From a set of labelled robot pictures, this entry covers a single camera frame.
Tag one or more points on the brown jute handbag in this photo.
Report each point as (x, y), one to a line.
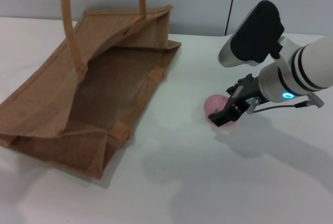
(117, 78)

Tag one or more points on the dark wall panel joint strip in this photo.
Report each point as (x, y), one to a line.
(231, 2)

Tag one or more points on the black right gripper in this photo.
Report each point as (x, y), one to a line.
(251, 91)

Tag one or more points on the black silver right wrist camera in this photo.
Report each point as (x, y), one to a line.
(255, 34)

